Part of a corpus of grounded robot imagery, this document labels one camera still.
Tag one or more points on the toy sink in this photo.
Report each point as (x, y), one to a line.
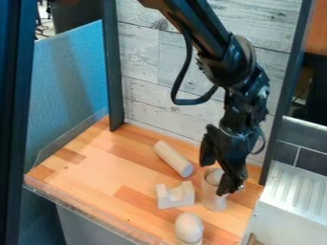
(294, 191)

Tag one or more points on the wooden cylinder block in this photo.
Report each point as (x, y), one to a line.
(173, 158)

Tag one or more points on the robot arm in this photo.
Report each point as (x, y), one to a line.
(200, 22)

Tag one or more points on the wooden ball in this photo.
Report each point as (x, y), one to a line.
(215, 176)
(189, 226)

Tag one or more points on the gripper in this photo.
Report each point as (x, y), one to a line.
(246, 111)

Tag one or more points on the wooden arch block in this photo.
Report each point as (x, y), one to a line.
(174, 196)

